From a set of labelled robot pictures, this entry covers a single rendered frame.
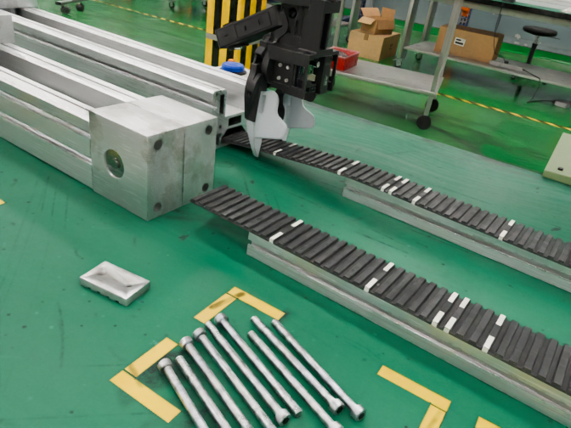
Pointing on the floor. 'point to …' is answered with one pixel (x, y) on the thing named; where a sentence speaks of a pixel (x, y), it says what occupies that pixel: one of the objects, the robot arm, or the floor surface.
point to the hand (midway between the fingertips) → (265, 141)
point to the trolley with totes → (351, 65)
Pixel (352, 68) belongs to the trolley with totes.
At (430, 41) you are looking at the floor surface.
